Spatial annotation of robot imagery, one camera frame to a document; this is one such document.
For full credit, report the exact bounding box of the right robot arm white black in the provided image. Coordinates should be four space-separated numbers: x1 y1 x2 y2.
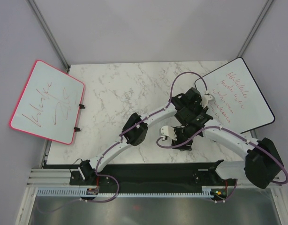
172 106 288 189

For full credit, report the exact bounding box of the aluminium rail frame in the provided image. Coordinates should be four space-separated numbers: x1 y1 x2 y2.
25 167 282 188

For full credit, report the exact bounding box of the left aluminium corner post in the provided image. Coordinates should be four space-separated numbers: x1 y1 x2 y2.
26 0 71 72

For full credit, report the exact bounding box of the black framed whiteboard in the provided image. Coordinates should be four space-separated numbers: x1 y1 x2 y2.
194 58 275 133

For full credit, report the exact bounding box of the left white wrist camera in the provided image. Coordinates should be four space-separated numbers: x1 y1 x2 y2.
201 94 214 108

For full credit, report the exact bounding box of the aluminium corner post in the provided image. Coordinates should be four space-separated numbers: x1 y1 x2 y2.
236 0 275 58
26 0 71 72

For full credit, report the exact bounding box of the pink framed whiteboard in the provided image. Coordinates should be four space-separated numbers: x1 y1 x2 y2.
9 60 85 145

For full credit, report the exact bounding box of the white slotted cable duct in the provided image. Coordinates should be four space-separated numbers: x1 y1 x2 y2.
36 187 224 198

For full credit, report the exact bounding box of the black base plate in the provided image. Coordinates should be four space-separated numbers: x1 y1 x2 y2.
70 162 236 196

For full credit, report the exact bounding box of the purple cable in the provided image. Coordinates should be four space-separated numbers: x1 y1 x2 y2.
156 126 288 203
36 71 208 214

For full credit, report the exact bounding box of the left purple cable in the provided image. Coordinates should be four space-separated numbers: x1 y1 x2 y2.
36 71 208 214

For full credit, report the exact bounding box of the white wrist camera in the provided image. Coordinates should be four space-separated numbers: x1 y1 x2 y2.
160 126 177 141
201 94 214 108

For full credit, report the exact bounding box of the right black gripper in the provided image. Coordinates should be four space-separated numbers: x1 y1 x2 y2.
170 125 193 152

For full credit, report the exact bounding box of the right aluminium corner post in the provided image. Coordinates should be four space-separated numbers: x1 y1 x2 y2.
236 0 275 58

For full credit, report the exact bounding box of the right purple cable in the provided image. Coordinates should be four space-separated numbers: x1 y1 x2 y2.
156 126 288 203

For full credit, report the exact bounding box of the lower black clip pink board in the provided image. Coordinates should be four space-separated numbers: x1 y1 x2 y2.
74 127 81 132

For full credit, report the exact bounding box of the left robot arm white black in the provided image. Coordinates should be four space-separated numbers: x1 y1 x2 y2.
78 88 213 185

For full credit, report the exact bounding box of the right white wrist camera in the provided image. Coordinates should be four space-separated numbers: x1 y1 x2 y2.
160 126 177 141

